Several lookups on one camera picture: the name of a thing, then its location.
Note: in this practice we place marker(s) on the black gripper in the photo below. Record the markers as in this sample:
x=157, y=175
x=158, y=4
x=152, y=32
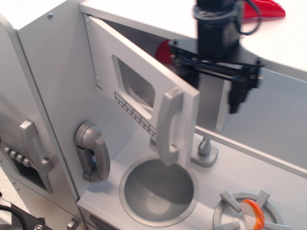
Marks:
x=216, y=52

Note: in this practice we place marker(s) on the silver microwave door handle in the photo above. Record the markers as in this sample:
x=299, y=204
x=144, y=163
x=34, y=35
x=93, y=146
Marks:
x=171, y=105

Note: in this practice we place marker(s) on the grey toy microwave door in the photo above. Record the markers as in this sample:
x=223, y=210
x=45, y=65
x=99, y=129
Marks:
x=136, y=81

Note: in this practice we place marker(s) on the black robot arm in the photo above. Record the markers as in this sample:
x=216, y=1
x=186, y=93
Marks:
x=222, y=9

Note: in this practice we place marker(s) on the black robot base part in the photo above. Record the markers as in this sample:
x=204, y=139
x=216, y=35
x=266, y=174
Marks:
x=14, y=218

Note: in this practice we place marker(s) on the red object inside microwave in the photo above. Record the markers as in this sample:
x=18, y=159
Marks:
x=163, y=53

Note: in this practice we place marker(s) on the grey toy faucet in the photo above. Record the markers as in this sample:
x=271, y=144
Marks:
x=186, y=150

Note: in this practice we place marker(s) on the red toy chili pepper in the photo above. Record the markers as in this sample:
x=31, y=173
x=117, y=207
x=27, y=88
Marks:
x=267, y=8

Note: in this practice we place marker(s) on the round grey toy sink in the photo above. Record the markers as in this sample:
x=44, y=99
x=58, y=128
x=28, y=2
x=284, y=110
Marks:
x=156, y=195

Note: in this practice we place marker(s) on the grey toy stove burner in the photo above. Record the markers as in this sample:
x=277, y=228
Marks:
x=228, y=216

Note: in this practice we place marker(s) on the grey toy telephone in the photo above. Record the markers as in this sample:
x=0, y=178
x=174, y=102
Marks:
x=93, y=153

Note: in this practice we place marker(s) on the salmon sushi toy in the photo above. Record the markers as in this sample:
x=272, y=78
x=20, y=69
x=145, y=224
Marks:
x=252, y=214

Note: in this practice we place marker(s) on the grey ice dispenser panel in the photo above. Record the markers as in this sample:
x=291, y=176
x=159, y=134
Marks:
x=23, y=167

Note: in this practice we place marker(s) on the silver fridge door handle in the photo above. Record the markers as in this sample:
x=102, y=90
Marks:
x=33, y=147

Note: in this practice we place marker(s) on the silver oven handle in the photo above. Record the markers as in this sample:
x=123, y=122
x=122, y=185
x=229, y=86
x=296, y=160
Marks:
x=72, y=225

